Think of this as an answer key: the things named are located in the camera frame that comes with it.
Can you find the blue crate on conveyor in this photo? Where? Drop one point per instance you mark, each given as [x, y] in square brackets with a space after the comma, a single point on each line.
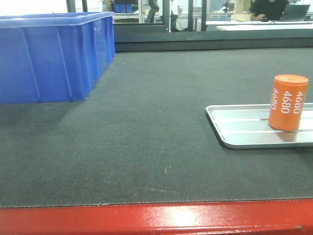
[53, 57]

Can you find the white desk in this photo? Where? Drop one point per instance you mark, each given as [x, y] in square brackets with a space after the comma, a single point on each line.
[258, 25]

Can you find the silver metal tray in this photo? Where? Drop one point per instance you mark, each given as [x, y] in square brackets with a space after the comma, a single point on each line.
[246, 126]

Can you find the dark conveyor belt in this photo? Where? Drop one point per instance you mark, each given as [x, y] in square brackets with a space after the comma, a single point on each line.
[142, 136]

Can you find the red conveyor frame edge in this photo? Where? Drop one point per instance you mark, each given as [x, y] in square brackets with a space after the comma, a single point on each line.
[280, 217]

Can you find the seated person in black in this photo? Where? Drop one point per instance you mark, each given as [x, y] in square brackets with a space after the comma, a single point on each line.
[267, 9]

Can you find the grey laptop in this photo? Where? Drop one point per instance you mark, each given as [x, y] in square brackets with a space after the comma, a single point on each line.
[294, 13]

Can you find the orange cylindrical capacitor 4680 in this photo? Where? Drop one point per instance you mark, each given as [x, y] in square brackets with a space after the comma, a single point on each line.
[287, 101]

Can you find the standing person in background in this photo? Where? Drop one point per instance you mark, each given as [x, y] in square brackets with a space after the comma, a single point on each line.
[154, 7]

